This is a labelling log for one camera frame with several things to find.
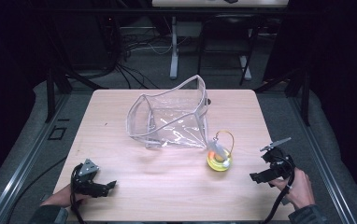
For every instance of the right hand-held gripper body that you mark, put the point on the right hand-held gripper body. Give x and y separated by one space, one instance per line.
278 161

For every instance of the metal floor rail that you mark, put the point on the metal floor rail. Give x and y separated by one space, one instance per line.
24 161
323 161

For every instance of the person's right hand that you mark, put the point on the person's right hand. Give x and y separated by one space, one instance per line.
298 191

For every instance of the person's left hand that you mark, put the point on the person's left hand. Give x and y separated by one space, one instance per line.
62 196

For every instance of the black chair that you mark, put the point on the black chair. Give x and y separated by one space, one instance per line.
226 34

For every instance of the white background table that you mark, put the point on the white background table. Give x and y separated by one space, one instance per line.
220 3

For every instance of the black metal stand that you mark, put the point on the black metal stand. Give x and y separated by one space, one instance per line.
51 93
306 99

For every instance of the clear plastic zipper bag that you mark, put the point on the clear plastic zipper bag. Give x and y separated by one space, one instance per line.
170 123

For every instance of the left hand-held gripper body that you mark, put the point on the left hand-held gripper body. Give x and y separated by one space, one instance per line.
84 177

